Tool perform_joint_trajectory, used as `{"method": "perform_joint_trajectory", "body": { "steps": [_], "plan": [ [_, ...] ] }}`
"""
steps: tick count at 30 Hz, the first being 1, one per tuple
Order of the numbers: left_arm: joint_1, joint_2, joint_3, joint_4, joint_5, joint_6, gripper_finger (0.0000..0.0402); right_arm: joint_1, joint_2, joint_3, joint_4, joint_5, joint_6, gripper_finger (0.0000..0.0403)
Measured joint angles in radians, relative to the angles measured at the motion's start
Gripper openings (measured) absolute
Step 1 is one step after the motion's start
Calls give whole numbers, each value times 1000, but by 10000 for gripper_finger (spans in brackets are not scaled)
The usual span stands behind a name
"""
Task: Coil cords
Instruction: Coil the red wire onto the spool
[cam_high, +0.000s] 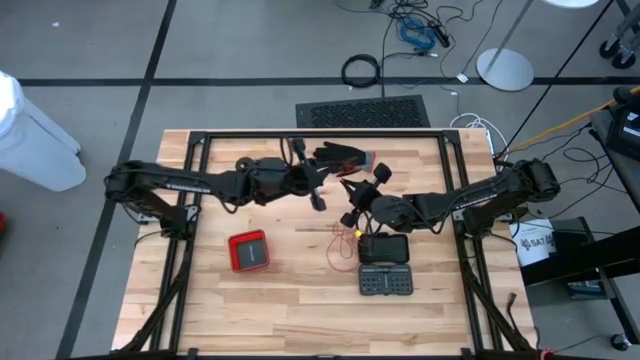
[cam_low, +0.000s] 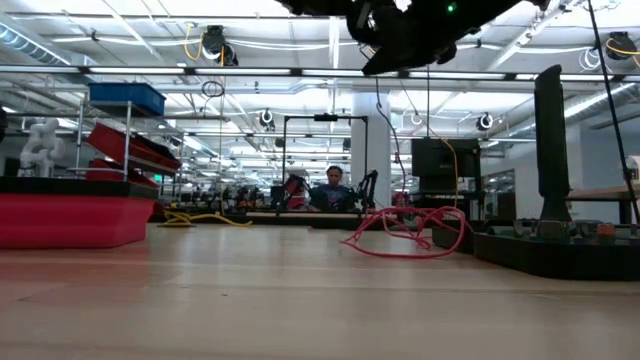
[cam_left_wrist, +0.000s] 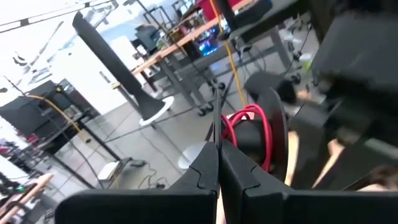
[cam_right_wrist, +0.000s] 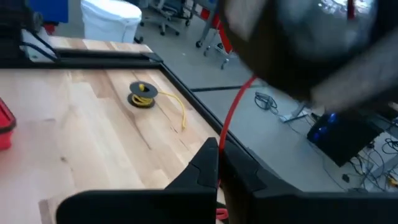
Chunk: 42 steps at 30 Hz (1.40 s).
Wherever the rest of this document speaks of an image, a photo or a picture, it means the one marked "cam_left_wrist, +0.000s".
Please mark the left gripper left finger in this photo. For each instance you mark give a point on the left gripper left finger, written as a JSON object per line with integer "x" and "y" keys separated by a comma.
{"x": 155, "y": 207}

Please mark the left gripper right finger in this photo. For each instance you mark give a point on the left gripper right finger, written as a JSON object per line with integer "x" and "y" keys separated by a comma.
{"x": 280, "y": 207}

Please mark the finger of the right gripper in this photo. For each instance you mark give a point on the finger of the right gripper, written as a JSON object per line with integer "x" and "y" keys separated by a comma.
{"x": 314, "y": 137}
{"x": 357, "y": 165}

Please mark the black plastic spool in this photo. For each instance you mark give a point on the black plastic spool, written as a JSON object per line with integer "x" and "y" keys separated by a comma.
{"x": 276, "y": 124}

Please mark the white floor box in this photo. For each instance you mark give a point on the white floor box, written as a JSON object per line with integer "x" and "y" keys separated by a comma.
{"x": 109, "y": 171}

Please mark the grey round floor stand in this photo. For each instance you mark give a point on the grey round floor stand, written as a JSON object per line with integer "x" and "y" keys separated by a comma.
{"x": 191, "y": 155}

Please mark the wood top table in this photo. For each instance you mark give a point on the wood top table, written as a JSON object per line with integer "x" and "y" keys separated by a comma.
{"x": 28, "y": 194}

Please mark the computer tower with lights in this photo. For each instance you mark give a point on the computer tower with lights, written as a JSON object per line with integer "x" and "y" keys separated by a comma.
{"x": 208, "y": 45}

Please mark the red storage bin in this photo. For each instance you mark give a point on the red storage bin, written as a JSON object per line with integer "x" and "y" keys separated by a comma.
{"x": 208, "y": 9}

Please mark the wood top workbench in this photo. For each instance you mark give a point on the wood top workbench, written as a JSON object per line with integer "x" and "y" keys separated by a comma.
{"x": 174, "y": 48}

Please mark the black equipment cart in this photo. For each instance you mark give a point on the black equipment cart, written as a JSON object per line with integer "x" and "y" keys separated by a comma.
{"x": 21, "y": 115}

